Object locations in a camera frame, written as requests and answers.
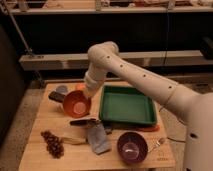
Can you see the purple bowl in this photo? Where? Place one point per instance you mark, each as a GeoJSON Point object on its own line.
{"type": "Point", "coordinates": [132, 148]}

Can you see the blue-grey cloth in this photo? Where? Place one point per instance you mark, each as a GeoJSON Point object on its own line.
{"type": "Point", "coordinates": [97, 139]}

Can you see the banana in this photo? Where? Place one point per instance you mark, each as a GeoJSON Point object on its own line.
{"type": "Point", "coordinates": [74, 141]}

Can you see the grey round lid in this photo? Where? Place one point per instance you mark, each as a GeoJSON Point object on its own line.
{"type": "Point", "coordinates": [62, 89]}

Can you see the black-handled knife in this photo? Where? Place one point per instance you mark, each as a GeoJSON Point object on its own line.
{"type": "Point", "coordinates": [83, 122]}

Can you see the bunch of dark grapes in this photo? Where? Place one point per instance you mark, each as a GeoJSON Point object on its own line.
{"type": "Point", "coordinates": [54, 144]}

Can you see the orange carrot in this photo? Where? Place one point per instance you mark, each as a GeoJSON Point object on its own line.
{"type": "Point", "coordinates": [152, 128]}

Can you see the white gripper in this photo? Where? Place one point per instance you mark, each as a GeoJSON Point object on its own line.
{"type": "Point", "coordinates": [91, 86]}

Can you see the green tray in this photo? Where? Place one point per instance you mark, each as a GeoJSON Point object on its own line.
{"type": "Point", "coordinates": [124, 104]}

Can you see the orange bowl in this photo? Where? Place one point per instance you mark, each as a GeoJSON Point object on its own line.
{"type": "Point", "coordinates": [76, 105]}

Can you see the black rectangular block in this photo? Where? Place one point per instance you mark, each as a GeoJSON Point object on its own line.
{"type": "Point", "coordinates": [56, 96]}

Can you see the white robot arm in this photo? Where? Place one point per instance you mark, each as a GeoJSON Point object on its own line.
{"type": "Point", "coordinates": [193, 108]}

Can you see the metal fork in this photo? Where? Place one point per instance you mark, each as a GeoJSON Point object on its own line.
{"type": "Point", "coordinates": [157, 144]}

